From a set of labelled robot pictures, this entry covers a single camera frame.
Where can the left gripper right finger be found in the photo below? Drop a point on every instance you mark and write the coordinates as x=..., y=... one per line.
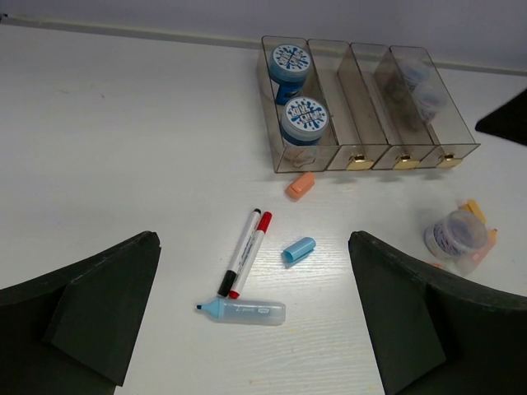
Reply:
x=433, y=332

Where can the blue highlighter cap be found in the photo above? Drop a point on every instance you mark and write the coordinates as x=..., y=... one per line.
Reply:
x=299, y=250

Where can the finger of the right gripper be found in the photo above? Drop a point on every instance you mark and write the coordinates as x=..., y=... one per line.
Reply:
x=508, y=122

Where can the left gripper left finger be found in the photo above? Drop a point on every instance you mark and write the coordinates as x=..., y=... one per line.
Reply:
x=73, y=330

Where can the black cap whiteboard marker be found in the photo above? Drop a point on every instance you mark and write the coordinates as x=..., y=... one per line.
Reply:
x=236, y=258

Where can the blue highlighter pen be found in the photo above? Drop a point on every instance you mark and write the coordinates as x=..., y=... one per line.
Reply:
x=244, y=311

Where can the red cap whiteboard marker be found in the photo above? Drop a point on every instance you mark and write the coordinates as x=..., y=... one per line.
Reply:
x=248, y=262

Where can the clear drawer bin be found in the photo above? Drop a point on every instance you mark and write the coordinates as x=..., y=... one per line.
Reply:
x=287, y=158
x=408, y=140
x=356, y=125
x=448, y=131

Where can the clear highlighter orange tip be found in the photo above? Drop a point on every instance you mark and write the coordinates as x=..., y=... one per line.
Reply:
x=438, y=265

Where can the yellow highlighter cap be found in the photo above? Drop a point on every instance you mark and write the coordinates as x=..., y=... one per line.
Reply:
x=472, y=206

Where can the clear jar of rubber bands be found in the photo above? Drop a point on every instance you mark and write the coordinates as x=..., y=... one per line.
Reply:
x=415, y=72

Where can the orange highlighter cap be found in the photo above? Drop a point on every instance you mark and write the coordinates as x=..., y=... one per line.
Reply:
x=300, y=186

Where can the blue slime jar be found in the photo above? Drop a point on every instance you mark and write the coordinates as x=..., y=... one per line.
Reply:
x=304, y=121
x=289, y=67

